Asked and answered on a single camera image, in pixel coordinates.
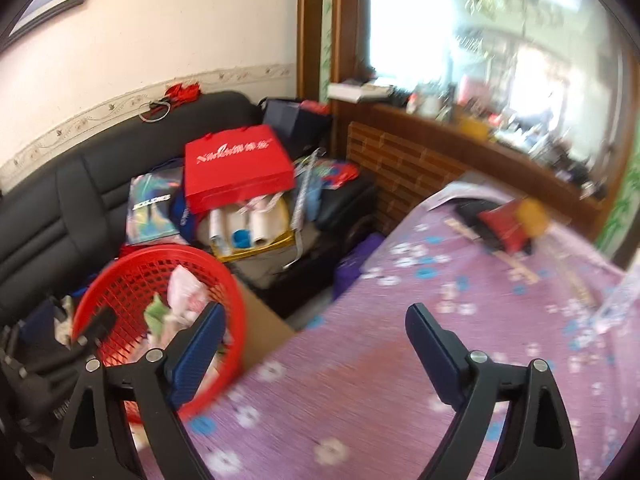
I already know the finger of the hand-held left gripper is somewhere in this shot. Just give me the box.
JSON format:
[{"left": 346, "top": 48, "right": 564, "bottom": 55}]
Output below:
[{"left": 70, "top": 306, "right": 119, "bottom": 356}]

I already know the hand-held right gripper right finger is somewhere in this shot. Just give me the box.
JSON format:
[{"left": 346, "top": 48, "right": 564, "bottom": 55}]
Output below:
[{"left": 405, "top": 302, "right": 581, "bottom": 480}]

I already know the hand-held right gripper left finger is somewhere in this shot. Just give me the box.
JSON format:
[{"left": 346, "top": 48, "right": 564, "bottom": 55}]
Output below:
[{"left": 52, "top": 301, "right": 228, "bottom": 480}]

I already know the pale pink packaging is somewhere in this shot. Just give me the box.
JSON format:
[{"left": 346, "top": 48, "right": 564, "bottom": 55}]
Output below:
[{"left": 167, "top": 265, "right": 210, "bottom": 327}]

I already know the red plastic basket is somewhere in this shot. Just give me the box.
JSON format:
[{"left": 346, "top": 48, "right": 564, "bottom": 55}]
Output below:
[{"left": 71, "top": 244, "right": 249, "bottom": 423}]

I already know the purple floral tablecloth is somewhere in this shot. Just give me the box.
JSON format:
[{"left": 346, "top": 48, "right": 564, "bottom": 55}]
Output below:
[{"left": 140, "top": 195, "right": 640, "bottom": 480}]

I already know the plain brown cardboard box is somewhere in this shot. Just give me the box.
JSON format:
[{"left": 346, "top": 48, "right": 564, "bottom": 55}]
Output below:
[{"left": 235, "top": 277, "right": 296, "bottom": 371}]

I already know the purple plastic bag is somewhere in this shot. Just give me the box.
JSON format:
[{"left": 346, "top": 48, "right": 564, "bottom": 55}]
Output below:
[{"left": 334, "top": 255, "right": 372, "bottom": 302}]

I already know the wooden stick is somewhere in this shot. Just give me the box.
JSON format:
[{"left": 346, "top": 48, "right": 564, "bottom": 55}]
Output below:
[{"left": 447, "top": 217, "right": 541, "bottom": 283}]

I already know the white paper roll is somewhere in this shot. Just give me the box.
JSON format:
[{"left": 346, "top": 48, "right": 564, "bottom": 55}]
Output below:
[
  {"left": 250, "top": 204, "right": 282, "bottom": 247},
  {"left": 210, "top": 207, "right": 232, "bottom": 254}
]

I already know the dark glossy printed bag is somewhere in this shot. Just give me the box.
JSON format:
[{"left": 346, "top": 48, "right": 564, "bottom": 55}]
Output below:
[{"left": 125, "top": 172, "right": 186, "bottom": 246}]

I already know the blue cloth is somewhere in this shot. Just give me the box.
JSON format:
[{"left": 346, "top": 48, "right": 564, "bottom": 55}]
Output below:
[{"left": 169, "top": 195, "right": 202, "bottom": 242}]

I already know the yellow tray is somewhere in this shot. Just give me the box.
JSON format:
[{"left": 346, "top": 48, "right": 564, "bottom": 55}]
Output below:
[{"left": 210, "top": 220, "right": 297, "bottom": 262}]

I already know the black leather sofa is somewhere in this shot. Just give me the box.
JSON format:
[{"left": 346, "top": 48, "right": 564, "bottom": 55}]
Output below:
[{"left": 0, "top": 91, "right": 381, "bottom": 466}]

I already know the dark red pouch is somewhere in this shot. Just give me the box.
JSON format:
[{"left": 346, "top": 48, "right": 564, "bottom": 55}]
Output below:
[{"left": 452, "top": 200, "right": 533, "bottom": 256}]

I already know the dark red foil packet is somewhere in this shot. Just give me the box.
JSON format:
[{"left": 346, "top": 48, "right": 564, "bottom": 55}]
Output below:
[{"left": 477, "top": 205, "right": 526, "bottom": 253}]

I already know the clear plastic table sheet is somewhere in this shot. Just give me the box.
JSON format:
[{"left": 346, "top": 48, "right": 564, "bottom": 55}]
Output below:
[{"left": 425, "top": 179, "right": 501, "bottom": 212}]

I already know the yellow plastic container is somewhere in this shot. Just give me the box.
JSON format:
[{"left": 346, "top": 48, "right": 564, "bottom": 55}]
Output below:
[{"left": 515, "top": 199, "right": 551, "bottom": 238}]

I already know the wooden mirror cabinet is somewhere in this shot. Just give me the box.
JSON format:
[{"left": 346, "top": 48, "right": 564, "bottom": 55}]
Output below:
[{"left": 297, "top": 0, "right": 640, "bottom": 271}]

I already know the red gift bag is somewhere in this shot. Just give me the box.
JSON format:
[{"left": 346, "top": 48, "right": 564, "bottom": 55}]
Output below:
[{"left": 184, "top": 125, "right": 297, "bottom": 216}]

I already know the red blue printed bag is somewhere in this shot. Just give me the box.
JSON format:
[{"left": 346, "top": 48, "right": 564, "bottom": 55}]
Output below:
[{"left": 320, "top": 159, "right": 361, "bottom": 192}]

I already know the yellow box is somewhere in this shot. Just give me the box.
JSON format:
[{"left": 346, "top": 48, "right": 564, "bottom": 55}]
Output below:
[{"left": 457, "top": 115, "right": 493, "bottom": 139}]

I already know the bamboo print glass panel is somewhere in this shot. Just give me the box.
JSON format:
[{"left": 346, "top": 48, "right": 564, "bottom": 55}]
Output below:
[{"left": 597, "top": 160, "right": 640, "bottom": 266}]

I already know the red tassel ornament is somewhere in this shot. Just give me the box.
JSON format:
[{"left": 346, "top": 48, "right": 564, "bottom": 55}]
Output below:
[{"left": 164, "top": 81, "right": 202, "bottom": 106}]

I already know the dark paper shopping bag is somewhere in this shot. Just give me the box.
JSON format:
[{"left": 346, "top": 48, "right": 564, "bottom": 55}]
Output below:
[{"left": 260, "top": 98, "right": 335, "bottom": 161}]

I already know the white flat box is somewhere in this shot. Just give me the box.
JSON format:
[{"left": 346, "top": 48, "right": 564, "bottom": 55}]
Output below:
[{"left": 327, "top": 81, "right": 393, "bottom": 102}]

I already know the large etched mirror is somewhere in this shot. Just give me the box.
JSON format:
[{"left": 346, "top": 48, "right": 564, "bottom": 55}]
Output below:
[{"left": 367, "top": 0, "right": 626, "bottom": 161}]

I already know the grey cord loop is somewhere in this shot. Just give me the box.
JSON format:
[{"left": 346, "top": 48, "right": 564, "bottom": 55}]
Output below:
[{"left": 139, "top": 100, "right": 173, "bottom": 124}]

